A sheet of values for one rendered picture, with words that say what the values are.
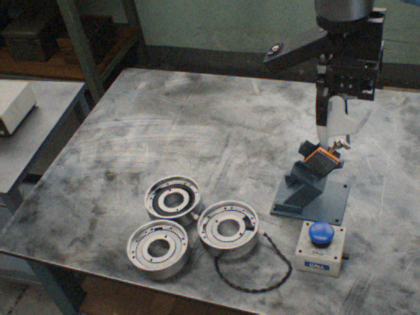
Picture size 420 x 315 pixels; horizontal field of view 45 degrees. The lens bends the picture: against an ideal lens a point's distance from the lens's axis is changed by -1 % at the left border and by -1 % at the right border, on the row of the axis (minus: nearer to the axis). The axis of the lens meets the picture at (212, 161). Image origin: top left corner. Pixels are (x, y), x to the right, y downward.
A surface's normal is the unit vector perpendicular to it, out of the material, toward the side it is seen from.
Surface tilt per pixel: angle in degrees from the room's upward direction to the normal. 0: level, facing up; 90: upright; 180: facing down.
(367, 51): 90
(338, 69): 90
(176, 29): 90
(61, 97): 0
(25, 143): 0
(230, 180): 0
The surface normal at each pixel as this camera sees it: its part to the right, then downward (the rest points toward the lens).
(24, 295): -0.14, -0.71
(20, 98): 0.96, 0.09
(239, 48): -0.32, 0.69
